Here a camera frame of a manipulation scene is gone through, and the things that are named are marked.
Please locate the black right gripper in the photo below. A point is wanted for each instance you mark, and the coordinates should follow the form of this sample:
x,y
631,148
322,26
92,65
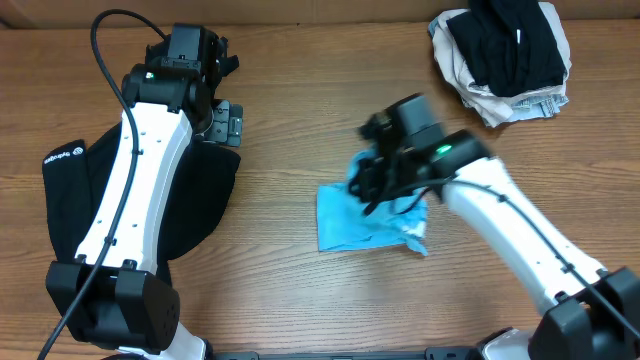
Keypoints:
x,y
371,178

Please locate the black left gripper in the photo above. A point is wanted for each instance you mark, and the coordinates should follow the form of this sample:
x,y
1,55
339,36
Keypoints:
x,y
226,125

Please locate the light blue t-shirt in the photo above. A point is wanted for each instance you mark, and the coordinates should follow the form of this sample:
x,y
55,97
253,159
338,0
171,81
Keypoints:
x,y
343,226

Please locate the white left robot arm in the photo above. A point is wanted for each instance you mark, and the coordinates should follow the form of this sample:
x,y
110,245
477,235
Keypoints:
x,y
110,295

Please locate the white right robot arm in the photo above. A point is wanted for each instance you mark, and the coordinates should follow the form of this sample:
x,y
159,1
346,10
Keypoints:
x,y
587,311

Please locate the beige folded garment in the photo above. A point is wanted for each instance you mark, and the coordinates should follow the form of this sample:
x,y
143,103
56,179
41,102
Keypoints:
x,y
493,110

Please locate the black shirt with logo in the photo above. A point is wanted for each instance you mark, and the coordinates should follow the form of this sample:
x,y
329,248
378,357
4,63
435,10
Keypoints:
x,y
76,174

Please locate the grey patterned folded garment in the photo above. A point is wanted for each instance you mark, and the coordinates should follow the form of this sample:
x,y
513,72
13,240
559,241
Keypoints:
x,y
535,107

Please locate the black folded garment on pile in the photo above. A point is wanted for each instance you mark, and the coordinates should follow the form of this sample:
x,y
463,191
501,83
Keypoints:
x,y
508,45

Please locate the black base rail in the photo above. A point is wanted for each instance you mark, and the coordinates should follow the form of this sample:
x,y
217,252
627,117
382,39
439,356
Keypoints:
x,y
350,355

